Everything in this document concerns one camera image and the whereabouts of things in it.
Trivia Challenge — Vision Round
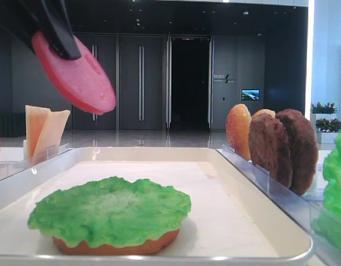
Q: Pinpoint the brown meat patty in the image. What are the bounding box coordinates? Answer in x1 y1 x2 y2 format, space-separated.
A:
276 109 318 195
248 114 293 188

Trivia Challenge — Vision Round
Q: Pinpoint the left cheese slice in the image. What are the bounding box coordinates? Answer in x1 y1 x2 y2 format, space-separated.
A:
25 105 51 158

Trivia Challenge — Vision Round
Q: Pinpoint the clear bread holder rack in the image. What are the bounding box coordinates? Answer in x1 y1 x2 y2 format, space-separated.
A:
221 144 252 167

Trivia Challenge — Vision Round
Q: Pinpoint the clear lettuce holder rack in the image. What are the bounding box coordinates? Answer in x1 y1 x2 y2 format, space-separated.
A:
303 196 341 265

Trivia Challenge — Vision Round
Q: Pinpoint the front brown meat patty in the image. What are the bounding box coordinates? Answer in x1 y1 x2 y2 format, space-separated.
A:
248 114 293 188

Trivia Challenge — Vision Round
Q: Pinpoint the clear patty holder rack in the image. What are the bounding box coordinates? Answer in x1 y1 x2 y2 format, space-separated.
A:
252 160 323 219

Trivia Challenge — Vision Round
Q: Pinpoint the white flower planter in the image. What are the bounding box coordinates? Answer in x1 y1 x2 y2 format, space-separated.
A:
311 102 341 144

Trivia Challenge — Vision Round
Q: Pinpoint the standing green lettuce leaf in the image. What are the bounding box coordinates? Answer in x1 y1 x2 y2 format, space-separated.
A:
311 132 341 250

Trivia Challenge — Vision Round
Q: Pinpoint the rear brown meat patty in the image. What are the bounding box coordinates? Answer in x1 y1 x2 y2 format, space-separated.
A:
276 109 318 195

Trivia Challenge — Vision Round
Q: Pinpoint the clear cheese holder rack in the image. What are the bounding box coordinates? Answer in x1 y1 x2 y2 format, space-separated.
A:
0 140 72 181

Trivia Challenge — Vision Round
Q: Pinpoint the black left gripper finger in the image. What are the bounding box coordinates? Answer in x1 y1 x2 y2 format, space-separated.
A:
39 0 81 60

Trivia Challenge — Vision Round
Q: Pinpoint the bread bun slice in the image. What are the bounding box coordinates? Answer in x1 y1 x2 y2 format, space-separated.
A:
226 104 251 161
252 109 276 118

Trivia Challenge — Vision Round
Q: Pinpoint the black opposing gripper finger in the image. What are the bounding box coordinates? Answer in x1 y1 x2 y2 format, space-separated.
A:
0 0 44 53

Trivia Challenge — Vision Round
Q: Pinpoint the cheese slice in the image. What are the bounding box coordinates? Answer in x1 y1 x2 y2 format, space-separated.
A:
33 110 70 156
25 105 51 158

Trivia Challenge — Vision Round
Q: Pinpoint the front bread bun slice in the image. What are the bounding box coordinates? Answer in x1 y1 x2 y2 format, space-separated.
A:
226 104 251 161

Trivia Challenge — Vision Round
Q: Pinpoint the green lettuce on bun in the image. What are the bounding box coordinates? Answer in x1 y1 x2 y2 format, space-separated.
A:
28 176 191 248

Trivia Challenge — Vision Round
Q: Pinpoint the right cheese slice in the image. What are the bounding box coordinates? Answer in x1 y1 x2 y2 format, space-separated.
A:
33 110 70 156

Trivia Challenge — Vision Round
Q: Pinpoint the cream white tray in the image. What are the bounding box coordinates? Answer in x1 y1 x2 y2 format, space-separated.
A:
0 147 313 265

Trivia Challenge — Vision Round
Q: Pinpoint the red tomato slice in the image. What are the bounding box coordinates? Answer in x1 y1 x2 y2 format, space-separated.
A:
32 31 116 115

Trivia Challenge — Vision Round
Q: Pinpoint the wall display screen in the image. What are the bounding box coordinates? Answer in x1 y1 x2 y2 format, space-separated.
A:
241 89 260 101

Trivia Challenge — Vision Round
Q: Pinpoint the bottom bun on tray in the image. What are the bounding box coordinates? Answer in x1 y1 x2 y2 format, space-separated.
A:
52 228 181 256

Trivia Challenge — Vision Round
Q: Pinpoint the rear bread bun slice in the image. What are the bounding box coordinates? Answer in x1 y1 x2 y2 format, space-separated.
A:
252 109 276 118

